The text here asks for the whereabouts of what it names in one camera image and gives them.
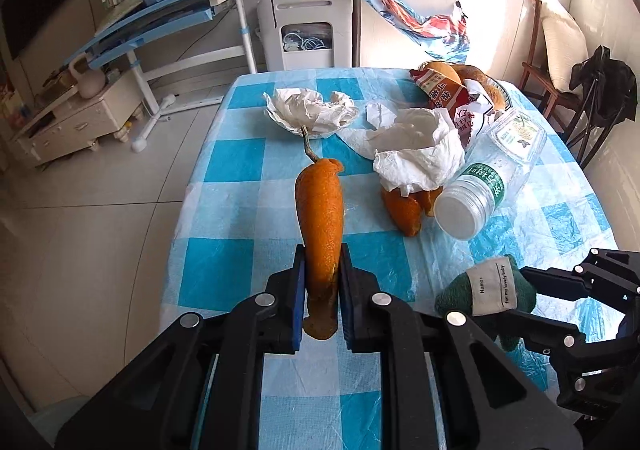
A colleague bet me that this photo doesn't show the clear plastic food box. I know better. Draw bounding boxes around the clear plastic food box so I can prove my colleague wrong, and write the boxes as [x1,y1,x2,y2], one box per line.
[489,108,547,165]

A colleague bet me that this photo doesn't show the black folding chair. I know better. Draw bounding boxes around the black folding chair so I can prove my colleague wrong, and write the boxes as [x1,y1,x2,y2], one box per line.
[562,46,638,168]

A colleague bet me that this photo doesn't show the colourful hanging kite bag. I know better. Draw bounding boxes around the colourful hanging kite bag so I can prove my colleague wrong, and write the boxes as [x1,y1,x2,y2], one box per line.
[364,0,470,63]

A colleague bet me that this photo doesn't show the orange carrot plush toy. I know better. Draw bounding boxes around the orange carrot plush toy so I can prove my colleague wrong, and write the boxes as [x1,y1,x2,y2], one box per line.
[295,127,345,340]

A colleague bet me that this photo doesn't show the pink kettlebell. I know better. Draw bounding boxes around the pink kettlebell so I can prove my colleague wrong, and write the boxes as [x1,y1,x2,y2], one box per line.
[68,53,106,100]

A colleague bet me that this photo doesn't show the white air purifier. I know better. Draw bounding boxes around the white air purifier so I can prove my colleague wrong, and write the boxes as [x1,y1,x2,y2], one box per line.
[257,0,352,72]

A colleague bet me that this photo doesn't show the clear plastic water bottle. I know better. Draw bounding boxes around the clear plastic water bottle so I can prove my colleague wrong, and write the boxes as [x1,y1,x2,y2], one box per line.
[434,149,528,241]

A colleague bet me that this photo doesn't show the white tissue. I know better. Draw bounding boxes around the white tissue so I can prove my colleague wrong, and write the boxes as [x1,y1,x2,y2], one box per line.
[337,102,465,197]

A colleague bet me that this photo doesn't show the blue checkered tablecloth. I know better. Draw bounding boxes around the blue checkered tablecloth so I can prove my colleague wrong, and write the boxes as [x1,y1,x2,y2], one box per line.
[160,68,615,449]

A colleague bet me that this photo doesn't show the white tv cabinet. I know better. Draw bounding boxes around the white tv cabinet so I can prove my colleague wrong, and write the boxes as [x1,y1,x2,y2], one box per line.
[9,70,143,167]

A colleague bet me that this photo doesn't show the green plush toy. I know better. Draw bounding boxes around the green plush toy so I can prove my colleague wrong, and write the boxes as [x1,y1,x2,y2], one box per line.
[435,255,537,352]

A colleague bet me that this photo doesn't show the blue study desk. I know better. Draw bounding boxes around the blue study desk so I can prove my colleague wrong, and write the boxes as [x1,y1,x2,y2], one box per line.
[64,0,257,153]

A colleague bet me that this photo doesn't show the white cushion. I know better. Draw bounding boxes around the white cushion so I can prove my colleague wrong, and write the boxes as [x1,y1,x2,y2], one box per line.
[533,0,589,93]

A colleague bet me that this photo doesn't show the red white snack bag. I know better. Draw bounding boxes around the red white snack bag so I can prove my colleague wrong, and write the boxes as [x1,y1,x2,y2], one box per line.
[409,67,498,149]

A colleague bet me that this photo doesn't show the white paper wrapper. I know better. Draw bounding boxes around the white paper wrapper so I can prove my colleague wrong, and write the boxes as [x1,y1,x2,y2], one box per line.
[262,88,360,139]

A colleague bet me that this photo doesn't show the wooden chair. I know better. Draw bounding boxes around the wooden chair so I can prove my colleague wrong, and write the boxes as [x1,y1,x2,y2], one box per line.
[518,0,579,129]

